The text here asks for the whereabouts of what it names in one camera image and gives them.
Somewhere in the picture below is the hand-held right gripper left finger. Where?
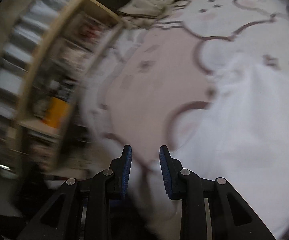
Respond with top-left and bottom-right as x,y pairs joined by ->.
17,144 -> 133,240

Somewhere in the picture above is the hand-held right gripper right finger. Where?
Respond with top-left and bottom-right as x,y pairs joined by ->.
159,145 -> 277,240

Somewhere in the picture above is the white t-shirt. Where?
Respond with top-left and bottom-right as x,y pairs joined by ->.
132,55 -> 289,240

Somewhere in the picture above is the yellow box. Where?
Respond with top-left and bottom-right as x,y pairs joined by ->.
43,97 -> 71,129

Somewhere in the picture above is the printed bear bedspread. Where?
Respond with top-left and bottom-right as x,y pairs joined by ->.
79,0 -> 289,180

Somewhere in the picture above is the wooden bedside shelf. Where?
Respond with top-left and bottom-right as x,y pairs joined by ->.
14,0 -> 125,175

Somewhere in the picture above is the beige crumpled garment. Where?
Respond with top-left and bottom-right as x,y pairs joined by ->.
118,0 -> 185,29

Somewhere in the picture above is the white curtain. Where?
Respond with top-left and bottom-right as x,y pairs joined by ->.
0,0 -> 60,120

